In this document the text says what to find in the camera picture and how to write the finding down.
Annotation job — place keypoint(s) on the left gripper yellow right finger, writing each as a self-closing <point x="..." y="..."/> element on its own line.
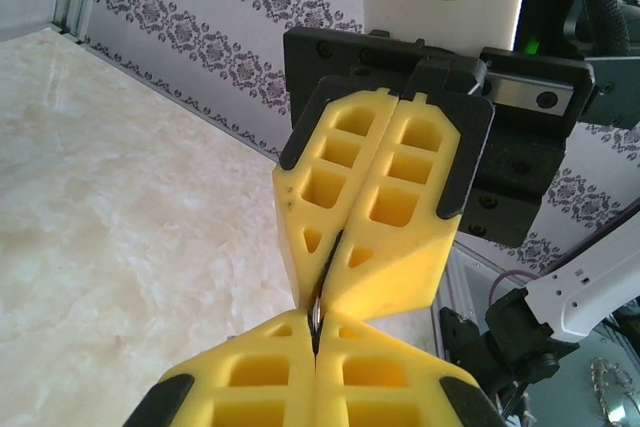
<point x="390" y="377"/>

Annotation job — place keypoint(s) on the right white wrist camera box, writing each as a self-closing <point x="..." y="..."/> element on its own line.
<point x="490" y="12"/>

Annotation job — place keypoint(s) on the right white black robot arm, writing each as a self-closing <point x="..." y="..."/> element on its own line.
<point x="575" y="292"/>

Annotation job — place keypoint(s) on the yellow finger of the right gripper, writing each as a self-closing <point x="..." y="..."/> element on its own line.
<point x="295" y="227"/>
<point x="415" y="257"/>

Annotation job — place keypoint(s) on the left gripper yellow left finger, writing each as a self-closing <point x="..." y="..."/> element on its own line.
<point x="250" y="377"/>

